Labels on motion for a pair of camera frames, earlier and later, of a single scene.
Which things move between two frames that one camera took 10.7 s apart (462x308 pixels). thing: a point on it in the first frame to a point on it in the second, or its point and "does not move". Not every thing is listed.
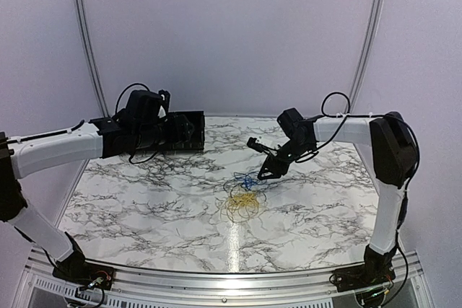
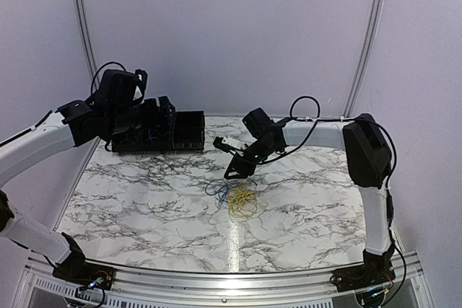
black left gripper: (159, 145) to (152, 119)
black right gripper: (278, 169) to (238, 164)
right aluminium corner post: (373, 29) does not move
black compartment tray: (185, 130) does not move
